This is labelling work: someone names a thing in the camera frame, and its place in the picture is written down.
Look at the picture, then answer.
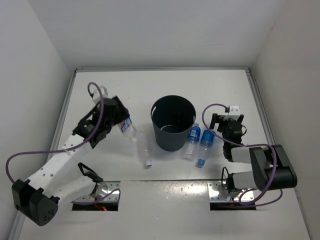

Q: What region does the clear bottle orange blue label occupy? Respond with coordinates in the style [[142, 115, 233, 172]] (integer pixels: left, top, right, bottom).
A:
[[117, 117, 137, 143]]

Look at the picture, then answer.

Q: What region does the clear unlabelled plastic bottle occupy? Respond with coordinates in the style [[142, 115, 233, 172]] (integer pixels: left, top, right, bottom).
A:
[[136, 125, 153, 169]]

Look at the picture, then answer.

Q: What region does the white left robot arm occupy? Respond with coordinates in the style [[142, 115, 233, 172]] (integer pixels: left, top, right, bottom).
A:
[[11, 96, 130, 226]]

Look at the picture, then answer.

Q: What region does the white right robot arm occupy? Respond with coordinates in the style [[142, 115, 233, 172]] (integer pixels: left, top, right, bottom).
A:
[[209, 113, 298, 192]]

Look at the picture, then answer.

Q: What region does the dark grey garbage bin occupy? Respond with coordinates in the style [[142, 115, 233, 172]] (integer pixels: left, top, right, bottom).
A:
[[150, 95, 196, 152]]

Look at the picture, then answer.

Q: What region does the blue capped plastic bottle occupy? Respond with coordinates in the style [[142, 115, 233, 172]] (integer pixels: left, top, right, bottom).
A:
[[196, 129, 215, 168]]

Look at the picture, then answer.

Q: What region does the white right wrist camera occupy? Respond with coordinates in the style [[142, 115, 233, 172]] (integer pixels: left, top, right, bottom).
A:
[[223, 105, 241, 121]]

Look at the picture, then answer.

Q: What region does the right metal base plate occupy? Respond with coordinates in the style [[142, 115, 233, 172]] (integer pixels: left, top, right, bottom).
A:
[[207, 180, 255, 204]]

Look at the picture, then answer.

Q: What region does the metal base plate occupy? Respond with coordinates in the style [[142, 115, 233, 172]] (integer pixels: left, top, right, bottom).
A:
[[75, 181, 121, 204], [207, 180, 255, 204]]

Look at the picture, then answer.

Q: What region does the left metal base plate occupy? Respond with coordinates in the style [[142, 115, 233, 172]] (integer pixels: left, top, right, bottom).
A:
[[75, 181, 121, 204]]

